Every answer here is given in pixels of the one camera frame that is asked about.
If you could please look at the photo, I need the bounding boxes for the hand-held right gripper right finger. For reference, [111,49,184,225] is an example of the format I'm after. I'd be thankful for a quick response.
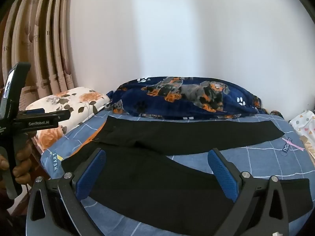
[207,148,290,236]

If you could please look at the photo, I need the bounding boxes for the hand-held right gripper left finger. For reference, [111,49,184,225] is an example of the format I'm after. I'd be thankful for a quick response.
[26,148,107,236]

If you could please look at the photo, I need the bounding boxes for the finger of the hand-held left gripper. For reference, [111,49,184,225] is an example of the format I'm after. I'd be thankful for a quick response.
[18,108,71,121]

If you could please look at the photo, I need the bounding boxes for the black pants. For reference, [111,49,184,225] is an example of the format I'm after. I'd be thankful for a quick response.
[61,115,313,230]

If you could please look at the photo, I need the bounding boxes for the person's left hand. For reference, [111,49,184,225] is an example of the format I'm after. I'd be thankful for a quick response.
[0,138,33,185]

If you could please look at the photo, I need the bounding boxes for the white floral pillow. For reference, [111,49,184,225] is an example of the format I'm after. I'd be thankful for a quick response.
[25,87,111,153]

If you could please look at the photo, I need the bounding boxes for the blue checked bed sheet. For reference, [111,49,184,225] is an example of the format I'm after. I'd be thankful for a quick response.
[41,109,315,236]

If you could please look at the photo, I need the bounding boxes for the beige patterned curtain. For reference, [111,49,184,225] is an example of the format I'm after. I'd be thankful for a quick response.
[1,0,79,112]

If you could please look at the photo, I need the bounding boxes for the navy dog-print blanket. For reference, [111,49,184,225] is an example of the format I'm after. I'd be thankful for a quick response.
[106,76,269,120]

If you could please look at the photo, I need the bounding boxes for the white confetti print pillow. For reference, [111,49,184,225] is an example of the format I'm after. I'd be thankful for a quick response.
[288,110,315,166]

